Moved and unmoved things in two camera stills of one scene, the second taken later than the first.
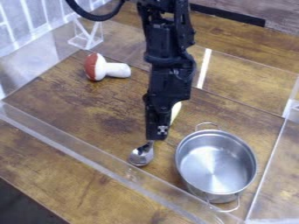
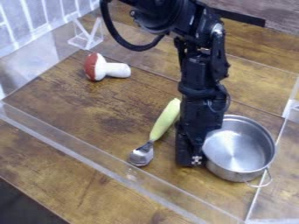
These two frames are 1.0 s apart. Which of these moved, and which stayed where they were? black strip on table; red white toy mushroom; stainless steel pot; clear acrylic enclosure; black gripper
Moved: stainless steel pot; black gripper
Stayed: red white toy mushroom; black strip on table; clear acrylic enclosure
